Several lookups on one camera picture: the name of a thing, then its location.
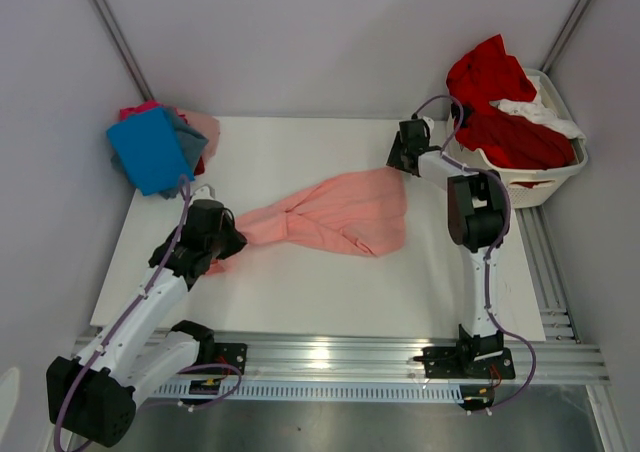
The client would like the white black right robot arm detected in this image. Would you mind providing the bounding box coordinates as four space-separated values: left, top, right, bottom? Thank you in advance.
387 118 511 376

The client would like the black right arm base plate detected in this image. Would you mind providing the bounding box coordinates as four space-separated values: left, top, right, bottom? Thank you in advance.
412 346 516 380

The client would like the left aluminium corner post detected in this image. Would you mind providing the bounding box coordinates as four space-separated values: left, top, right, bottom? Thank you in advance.
88 0 154 101

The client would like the right aluminium corner post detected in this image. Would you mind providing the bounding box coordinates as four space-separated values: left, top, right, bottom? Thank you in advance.
540 0 595 74

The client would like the red folded shirt in stack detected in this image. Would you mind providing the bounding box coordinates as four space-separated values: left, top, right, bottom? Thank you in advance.
194 156 206 176

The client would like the white slotted cable duct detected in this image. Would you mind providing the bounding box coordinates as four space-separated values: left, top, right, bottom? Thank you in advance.
151 377 463 404

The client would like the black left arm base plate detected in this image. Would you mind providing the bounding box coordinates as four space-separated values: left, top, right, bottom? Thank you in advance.
157 341 248 376

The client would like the aluminium corner post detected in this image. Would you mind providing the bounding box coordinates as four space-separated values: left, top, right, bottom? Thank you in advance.
88 0 154 101
540 0 595 74

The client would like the grey blue folded shirt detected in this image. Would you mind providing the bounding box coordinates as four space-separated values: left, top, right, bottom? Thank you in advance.
111 106 208 199

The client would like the pale pink folded shirt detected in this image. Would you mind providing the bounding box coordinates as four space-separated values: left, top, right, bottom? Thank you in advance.
177 108 220 163

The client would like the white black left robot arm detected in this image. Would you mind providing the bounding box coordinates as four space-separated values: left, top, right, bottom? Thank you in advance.
46 199 247 451

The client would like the bright red shirt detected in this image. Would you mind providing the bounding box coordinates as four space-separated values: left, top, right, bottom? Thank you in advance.
446 34 539 146

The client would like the magenta folded shirt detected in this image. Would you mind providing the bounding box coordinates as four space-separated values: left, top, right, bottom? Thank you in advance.
118 100 162 121

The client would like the white laundry basket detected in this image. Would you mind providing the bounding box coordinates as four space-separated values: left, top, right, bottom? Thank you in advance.
446 68 588 209

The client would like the blue folded t shirt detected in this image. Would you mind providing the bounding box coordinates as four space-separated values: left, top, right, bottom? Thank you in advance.
106 107 194 196

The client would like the black garment in basket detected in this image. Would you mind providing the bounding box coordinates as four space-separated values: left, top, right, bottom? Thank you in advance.
450 103 474 129

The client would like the dark red shirt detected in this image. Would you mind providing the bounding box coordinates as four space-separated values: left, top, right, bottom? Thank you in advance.
456 111 575 170

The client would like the salmon pink t shirt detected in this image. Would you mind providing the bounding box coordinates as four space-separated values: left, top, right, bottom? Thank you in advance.
235 167 408 257

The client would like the white shirt in basket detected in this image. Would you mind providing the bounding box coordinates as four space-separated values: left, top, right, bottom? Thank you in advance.
492 77 586 140

